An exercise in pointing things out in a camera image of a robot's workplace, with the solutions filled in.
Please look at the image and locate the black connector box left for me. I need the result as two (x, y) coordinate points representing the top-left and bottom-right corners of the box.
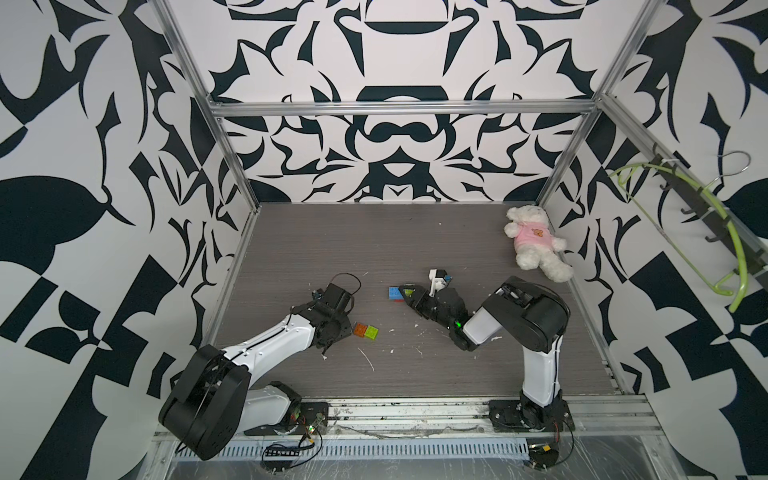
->
(260, 444), (301, 474)

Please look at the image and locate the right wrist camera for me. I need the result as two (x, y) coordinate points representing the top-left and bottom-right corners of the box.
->
(428, 269), (452, 297)

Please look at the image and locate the white vent grille strip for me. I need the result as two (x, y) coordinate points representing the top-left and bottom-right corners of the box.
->
(173, 438), (530, 462)

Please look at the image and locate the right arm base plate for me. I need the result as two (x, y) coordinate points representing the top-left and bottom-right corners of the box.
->
(488, 396), (575, 433)

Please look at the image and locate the black wall hook rack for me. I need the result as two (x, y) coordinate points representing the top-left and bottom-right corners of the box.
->
(651, 142), (767, 279)

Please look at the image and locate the black connector box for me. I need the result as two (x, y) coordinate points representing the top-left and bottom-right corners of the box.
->
(526, 444), (560, 471)
(260, 444), (301, 474)

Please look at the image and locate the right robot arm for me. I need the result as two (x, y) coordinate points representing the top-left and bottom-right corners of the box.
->
(398, 270), (572, 432)

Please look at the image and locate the blue long lego brick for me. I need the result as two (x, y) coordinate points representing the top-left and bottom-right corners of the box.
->
(388, 287), (403, 300)

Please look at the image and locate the orange lego brick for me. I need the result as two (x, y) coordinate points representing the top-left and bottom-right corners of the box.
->
(353, 323), (368, 338)

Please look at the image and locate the green clothes hanger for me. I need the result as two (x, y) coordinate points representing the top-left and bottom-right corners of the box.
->
(609, 162), (750, 313)

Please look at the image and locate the white teddy bear pink shirt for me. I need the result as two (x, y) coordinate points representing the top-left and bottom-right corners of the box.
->
(503, 205), (573, 283)

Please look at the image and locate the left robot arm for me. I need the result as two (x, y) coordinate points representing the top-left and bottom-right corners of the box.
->
(158, 283), (354, 460)

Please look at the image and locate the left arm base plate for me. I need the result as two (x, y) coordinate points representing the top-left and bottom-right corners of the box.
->
(243, 401), (330, 436)

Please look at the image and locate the black connector box right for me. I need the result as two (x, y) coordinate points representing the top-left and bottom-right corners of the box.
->
(526, 444), (560, 471)

